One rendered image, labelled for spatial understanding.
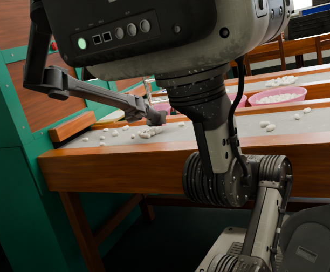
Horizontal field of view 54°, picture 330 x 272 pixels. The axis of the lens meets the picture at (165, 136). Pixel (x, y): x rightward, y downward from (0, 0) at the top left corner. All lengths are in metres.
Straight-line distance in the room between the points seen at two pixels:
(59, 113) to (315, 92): 1.31
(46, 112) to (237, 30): 1.41
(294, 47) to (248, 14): 3.59
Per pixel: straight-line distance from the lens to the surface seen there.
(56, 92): 1.17
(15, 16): 1.77
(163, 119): 1.50
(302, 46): 4.03
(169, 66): 0.51
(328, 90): 1.78
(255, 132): 1.29
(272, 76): 2.15
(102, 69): 0.59
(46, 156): 1.64
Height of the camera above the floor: 1.18
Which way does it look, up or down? 17 degrees down
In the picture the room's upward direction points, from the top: 14 degrees counter-clockwise
